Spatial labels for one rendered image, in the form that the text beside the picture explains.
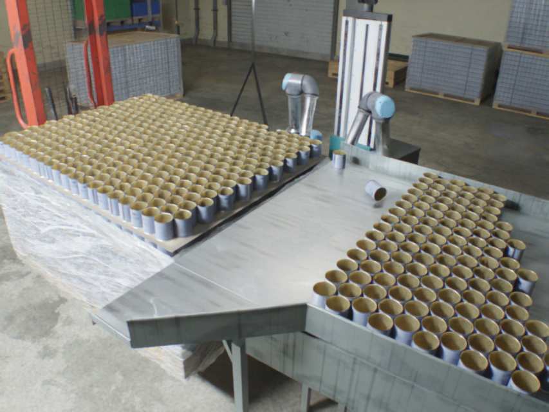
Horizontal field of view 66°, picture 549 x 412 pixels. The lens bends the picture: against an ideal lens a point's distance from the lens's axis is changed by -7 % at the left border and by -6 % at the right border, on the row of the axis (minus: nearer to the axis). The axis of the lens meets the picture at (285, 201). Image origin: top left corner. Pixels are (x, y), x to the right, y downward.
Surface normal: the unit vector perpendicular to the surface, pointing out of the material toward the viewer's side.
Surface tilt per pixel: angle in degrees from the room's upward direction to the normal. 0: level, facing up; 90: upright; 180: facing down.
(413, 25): 90
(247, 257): 0
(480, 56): 89
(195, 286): 0
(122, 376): 0
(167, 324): 90
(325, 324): 90
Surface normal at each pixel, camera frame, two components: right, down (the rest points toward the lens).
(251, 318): 0.19, 0.46
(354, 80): -0.70, 0.31
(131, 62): 0.80, 0.33
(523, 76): -0.53, 0.40
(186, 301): 0.03, -0.88
